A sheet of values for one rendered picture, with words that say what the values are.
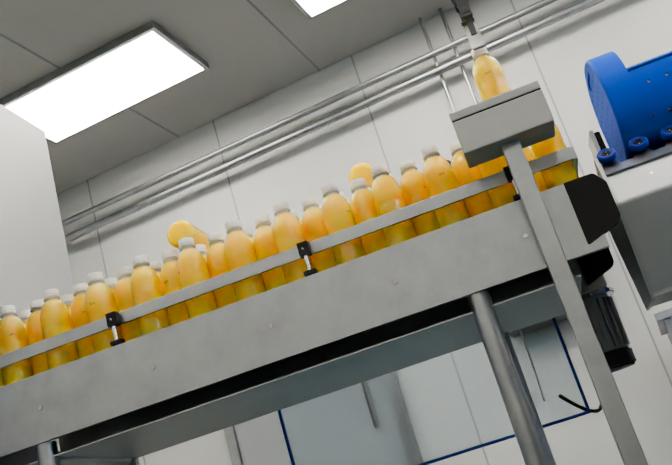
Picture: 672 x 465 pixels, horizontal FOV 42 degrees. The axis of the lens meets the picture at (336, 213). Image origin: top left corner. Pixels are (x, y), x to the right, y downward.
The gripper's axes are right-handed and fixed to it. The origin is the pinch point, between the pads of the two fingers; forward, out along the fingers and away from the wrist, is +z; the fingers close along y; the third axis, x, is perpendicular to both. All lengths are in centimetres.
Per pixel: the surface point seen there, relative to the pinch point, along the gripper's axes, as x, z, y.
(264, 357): 69, 60, -10
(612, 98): -23.6, 27.4, -1.3
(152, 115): 209, -207, 323
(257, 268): 66, 39, -8
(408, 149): 48, -124, 349
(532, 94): -5.6, 27.7, -21.2
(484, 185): 10.4, 38.7, -8.0
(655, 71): -34.7, 24.9, -1.4
